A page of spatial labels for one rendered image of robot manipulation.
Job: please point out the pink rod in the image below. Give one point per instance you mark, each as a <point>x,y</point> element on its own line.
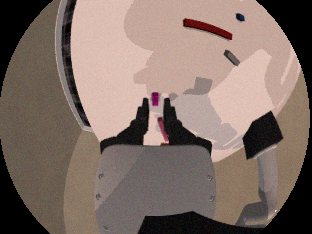
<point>161,125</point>

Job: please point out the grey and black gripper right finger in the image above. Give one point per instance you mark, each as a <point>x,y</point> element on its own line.
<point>179,135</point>

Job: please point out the red rod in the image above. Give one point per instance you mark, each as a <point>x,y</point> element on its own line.
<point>206,27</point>

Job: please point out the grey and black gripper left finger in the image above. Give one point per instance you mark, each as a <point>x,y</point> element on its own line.
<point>134,134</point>

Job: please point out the grey rod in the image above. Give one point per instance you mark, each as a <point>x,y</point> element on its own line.
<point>231,57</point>

